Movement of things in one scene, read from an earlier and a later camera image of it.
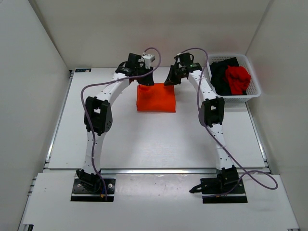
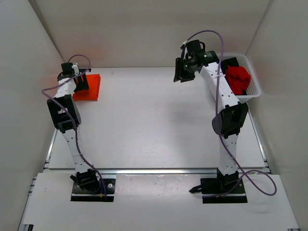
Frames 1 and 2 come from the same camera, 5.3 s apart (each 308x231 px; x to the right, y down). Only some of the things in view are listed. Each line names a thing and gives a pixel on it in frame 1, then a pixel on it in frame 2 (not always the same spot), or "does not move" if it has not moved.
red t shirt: (238, 78) does not move
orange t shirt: (158, 97) to (91, 94)
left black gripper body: (143, 80) to (82, 85)
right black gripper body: (178, 73) to (186, 70)
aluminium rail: (159, 171) does not move
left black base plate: (78, 188) does not move
